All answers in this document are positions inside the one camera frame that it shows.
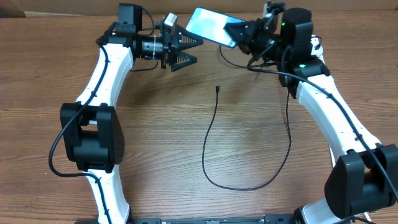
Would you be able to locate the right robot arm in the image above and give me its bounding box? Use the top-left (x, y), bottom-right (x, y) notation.
top-left (224, 3), bottom-right (397, 223)

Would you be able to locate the cardboard sheet backdrop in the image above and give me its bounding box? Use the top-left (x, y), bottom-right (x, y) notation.
top-left (0, 0), bottom-right (398, 18)

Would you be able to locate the black USB charging cable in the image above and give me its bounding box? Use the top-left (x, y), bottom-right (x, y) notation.
top-left (201, 35), bottom-right (323, 192)

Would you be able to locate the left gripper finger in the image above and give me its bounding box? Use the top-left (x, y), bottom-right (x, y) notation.
top-left (170, 52), bottom-right (197, 72)
top-left (174, 25), bottom-right (203, 51)

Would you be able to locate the white power strip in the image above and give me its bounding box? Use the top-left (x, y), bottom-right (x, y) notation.
top-left (313, 46), bottom-right (325, 63)

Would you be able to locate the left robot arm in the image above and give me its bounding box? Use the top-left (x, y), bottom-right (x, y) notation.
top-left (55, 3), bottom-right (203, 223)

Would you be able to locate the white power strip cord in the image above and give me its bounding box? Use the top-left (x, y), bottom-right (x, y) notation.
top-left (328, 146), bottom-right (377, 224)

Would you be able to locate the Samsung Galaxy smartphone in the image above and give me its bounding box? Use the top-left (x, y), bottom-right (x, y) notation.
top-left (185, 7), bottom-right (244, 49)

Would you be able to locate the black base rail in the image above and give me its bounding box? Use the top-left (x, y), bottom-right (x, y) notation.
top-left (74, 213), bottom-right (352, 224)

